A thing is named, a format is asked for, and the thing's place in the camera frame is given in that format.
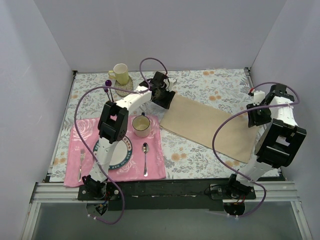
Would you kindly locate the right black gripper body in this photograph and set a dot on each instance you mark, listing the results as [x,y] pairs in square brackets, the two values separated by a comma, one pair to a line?
[253,118]

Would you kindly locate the yellow mug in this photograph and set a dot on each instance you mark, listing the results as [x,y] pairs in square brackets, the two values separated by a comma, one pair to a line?
[120,73]

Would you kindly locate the cream mug dark rim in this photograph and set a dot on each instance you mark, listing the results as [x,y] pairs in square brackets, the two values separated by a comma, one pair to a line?
[141,126]

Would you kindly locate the beige linen napkin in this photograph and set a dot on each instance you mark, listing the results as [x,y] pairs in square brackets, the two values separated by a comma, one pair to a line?
[198,122]

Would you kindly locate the woven round coaster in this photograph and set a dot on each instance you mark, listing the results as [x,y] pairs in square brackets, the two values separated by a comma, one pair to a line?
[129,86]

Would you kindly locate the floral tablecloth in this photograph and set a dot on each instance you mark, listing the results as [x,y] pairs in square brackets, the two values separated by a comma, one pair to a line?
[223,89]

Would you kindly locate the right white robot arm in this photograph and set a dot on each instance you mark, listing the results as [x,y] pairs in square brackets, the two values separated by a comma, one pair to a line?
[277,146]

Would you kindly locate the silver fork on placemat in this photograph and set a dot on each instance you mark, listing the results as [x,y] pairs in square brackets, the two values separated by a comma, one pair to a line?
[82,157]

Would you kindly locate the pink floral placemat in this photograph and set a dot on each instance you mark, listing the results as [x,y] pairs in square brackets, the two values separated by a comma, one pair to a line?
[134,158]

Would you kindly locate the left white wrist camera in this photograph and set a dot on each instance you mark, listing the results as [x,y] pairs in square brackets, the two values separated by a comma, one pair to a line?
[169,84]

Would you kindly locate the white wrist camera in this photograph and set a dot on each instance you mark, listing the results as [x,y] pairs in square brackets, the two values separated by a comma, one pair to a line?
[169,84]
[258,96]

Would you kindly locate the white plate teal rim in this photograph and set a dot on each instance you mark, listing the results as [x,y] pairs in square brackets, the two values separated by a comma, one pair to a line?
[113,156]

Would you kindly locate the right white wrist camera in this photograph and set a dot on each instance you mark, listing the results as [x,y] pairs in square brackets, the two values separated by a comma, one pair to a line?
[258,96]

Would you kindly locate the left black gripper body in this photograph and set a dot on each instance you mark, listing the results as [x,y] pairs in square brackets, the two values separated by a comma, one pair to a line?
[166,99]

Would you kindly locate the purple plastic fork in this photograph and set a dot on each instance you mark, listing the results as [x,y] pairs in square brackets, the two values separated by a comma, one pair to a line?
[106,90]

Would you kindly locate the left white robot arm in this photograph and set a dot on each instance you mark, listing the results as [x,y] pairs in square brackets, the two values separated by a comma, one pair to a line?
[113,124]

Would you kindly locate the silver spoon on placemat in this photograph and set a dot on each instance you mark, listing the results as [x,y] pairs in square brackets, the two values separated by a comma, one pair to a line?
[145,149]

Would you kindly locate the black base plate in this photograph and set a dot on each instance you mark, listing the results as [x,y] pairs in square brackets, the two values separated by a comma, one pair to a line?
[170,194]

